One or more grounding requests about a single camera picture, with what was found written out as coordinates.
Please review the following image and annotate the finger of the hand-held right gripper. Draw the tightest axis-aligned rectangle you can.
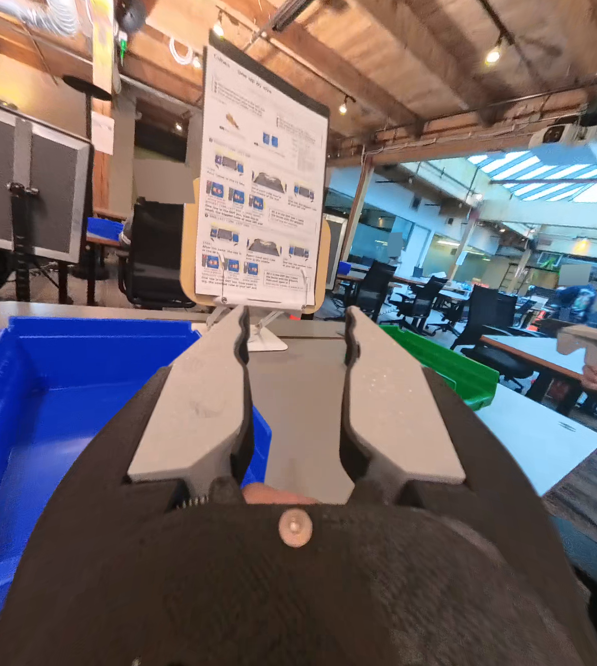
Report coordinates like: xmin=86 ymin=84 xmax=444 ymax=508
xmin=557 ymin=325 xmax=597 ymax=359

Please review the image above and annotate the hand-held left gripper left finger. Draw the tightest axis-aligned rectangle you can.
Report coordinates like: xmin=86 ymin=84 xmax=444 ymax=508
xmin=127 ymin=304 xmax=256 ymax=495

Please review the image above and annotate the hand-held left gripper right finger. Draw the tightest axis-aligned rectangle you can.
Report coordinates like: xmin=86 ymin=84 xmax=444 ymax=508
xmin=339 ymin=306 xmax=467 ymax=503

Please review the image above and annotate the green plastic bin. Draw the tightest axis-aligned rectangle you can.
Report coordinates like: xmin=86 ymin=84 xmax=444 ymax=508
xmin=379 ymin=324 xmax=500 ymax=412

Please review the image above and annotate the large blue plastic bin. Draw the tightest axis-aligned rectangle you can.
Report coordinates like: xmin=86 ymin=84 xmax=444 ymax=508
xmin=0 ymin=316 xmax=273 ymax=626

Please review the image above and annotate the grey desk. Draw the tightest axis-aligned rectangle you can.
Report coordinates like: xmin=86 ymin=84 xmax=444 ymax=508
xmin=0 ymin=299 xmax=597 ymax=505

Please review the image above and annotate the white office table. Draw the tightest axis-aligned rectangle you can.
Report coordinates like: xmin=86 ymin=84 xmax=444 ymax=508
xmin=479 ymin=333 xmax=597 ymax=404

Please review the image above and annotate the white folding stand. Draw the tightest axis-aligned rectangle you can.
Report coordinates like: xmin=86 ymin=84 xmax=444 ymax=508
xmin=206 ymin=306 xmax=289 ymax=352

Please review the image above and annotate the wooden sheet holder board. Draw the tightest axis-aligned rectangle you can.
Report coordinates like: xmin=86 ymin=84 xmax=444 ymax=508
xmin=180 ymin=177 xmax=332 ymax=314

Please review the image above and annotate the black mesh office chair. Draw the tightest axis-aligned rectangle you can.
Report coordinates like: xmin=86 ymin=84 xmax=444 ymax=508
xmin=120 ymin=197 xmax=196 ymax=309

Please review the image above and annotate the small blue storage bin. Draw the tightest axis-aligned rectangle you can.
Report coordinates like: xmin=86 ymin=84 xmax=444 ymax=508
xmin=86 ymin=217 xmax=124 ymax=242

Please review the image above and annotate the white ceiling projector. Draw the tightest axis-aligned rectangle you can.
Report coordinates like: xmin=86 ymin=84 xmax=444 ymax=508
xmin=529 ymin=121 xmax=597 ymax=151

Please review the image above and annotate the printed instruction sheet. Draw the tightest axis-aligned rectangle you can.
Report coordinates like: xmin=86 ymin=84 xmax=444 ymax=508
xmin=194 ymin=44 xmax=330 ymax=308

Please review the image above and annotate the grey panel cabinet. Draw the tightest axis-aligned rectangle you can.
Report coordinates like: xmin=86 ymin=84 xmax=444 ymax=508
xmin=0 ymin=95 xmax=95 ymax=264

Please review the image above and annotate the black floor lamp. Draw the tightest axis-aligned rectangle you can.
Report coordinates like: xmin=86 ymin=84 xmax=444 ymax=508
xmin=62 ymin=75 xmax=114 ymax=307

